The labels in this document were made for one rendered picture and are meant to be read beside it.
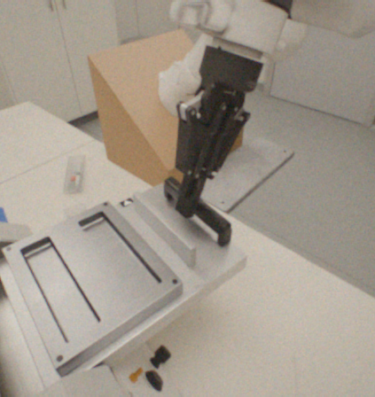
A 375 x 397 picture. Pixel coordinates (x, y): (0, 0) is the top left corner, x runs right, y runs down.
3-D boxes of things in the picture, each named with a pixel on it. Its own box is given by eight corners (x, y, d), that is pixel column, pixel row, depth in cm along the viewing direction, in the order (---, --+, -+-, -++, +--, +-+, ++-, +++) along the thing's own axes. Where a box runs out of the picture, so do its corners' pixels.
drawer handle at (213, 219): (222, 247, 47) (223, 229, 44) (163, 196, 55) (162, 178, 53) (230, 241, 48) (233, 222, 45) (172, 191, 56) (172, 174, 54)
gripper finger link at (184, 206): (203, 178, 45) (199, 179, 44) (190, 218, 48) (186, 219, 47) (190, 168, 46) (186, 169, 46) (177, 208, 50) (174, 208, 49)
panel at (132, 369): (184, 400, 50) (129, 402, 35) (99, 277, 68) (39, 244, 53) (193, 391, 50) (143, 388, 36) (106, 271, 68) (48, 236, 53)
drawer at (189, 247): (58, 409, 34) (35, 384, 29) (3, 276, 47) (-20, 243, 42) (245, 270, 48) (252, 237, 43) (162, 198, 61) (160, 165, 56)
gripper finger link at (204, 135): (230, 104, 39) (222, 102, 38) (201, 182, 44) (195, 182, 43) (207, 94, 41) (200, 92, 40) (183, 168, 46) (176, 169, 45)
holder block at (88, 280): (61, 378, 33) (54, 369, 31) (8, 260, 45) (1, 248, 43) (183, 292, 41) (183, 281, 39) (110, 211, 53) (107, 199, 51)
